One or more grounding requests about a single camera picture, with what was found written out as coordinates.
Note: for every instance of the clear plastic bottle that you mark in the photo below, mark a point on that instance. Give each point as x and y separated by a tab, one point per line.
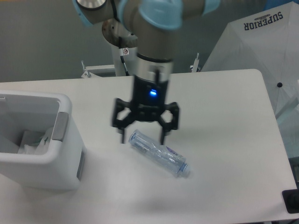
160	154

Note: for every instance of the black device at table edge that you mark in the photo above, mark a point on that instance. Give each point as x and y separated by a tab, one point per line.
291	200

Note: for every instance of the white umbrella with Superior print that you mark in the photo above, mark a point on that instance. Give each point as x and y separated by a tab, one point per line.
267	41

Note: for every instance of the white trash can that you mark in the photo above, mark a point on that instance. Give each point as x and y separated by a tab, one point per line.
61	166

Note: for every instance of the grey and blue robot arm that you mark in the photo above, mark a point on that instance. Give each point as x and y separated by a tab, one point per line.
156	24

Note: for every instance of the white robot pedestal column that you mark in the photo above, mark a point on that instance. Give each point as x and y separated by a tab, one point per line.
123	44

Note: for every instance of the white metal base frame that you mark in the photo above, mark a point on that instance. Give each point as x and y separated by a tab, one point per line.
110	71

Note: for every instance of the white plastic bag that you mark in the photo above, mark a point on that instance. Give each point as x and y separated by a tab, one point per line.
35	143

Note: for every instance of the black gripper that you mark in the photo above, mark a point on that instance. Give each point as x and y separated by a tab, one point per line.
150	93

